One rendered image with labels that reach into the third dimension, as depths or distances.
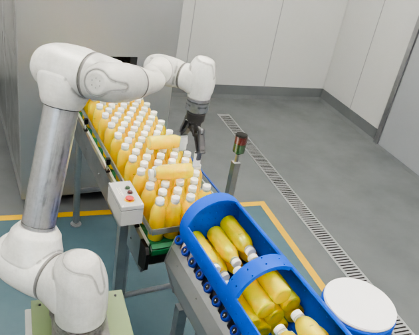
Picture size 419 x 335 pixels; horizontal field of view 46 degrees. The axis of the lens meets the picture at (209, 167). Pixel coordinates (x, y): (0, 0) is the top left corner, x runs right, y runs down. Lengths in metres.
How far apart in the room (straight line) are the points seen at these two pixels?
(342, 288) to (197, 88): 0.96
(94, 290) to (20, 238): 0.27
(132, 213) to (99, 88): 0.91
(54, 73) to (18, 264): 0.56
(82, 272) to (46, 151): 0.36
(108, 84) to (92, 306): 0.63
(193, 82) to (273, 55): 4.91
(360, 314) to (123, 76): 1.22
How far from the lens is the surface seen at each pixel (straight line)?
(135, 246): 2.33
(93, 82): 1.31
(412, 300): 3.93
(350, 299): 2.00
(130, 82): 1.34
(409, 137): 5.86
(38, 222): 1.53
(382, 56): 6.34
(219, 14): 6.23
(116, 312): 1.69
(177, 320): 2.36
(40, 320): 1.68
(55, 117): 1.44
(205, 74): 1.81
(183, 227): 1.99
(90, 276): 1.44
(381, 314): 2.00
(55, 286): 1.48
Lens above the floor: 2.28
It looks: 29 degrees down
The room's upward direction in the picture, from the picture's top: 11 degrees clockwise
